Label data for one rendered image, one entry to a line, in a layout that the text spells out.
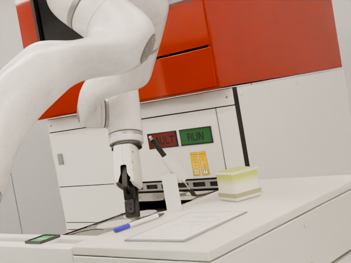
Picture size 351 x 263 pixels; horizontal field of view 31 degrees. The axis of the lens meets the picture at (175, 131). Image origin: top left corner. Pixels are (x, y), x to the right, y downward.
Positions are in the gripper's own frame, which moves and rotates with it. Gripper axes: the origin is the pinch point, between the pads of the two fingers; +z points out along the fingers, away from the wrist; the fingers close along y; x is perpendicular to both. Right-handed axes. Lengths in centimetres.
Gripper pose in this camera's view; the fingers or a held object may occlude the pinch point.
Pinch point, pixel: (132, 208)
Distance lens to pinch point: 149.1
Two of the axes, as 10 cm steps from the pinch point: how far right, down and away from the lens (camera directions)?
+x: 9.8, -1.6, -1.5
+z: 1.1, 9.5, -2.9
